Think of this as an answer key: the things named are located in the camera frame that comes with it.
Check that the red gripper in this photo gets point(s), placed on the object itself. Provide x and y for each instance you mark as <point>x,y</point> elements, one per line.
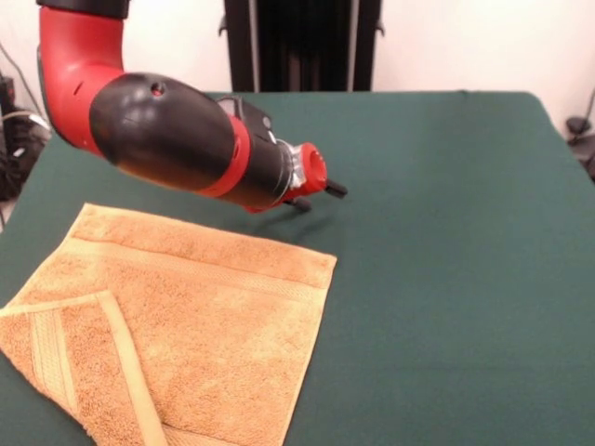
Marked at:
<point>316,172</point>

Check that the orange terry towel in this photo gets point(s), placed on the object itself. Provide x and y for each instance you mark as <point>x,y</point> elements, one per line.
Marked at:
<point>209,325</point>

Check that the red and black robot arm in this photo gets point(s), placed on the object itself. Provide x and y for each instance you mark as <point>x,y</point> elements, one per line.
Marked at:
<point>162,135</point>

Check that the dark green table cloth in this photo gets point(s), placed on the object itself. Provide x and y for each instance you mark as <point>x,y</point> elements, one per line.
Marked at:
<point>465,232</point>

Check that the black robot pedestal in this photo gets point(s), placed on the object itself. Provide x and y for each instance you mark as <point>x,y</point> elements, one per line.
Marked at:
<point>302,46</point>

